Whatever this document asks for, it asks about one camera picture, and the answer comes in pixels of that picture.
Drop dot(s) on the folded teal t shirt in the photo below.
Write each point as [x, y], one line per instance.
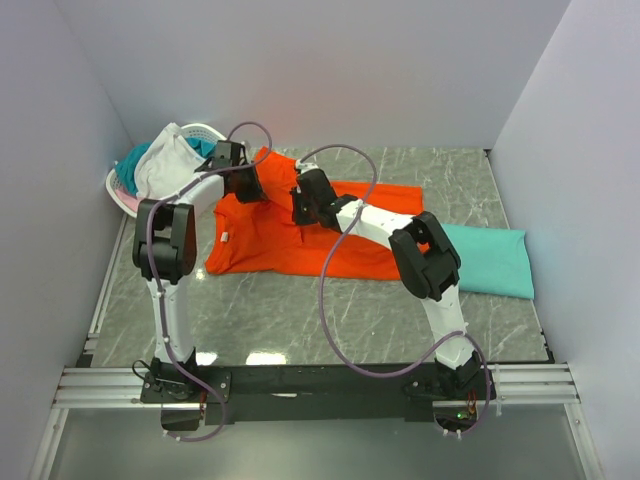
[493, 261]

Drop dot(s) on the white plastic laundry basket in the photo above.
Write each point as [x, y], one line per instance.
[199, 130]

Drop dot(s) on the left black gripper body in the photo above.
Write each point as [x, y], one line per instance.
[248, 188]

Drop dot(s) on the pink t shirt in basket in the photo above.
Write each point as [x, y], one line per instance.
[128, 202]

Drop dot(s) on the white t shirt in basket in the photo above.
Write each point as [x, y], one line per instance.
[170, 162]

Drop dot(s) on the orange t shirt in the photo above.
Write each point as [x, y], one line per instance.
[262, 236]

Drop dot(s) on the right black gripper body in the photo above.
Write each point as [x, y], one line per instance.
[305, 212]

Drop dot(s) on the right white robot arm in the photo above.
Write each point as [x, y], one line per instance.
[426, 260]

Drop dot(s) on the aluminium frame rail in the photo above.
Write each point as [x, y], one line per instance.
[270, 319]

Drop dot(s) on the teal t shirt in basket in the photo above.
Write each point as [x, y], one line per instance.
[125, 169]

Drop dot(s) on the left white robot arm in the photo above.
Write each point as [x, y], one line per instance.
[165, 252]

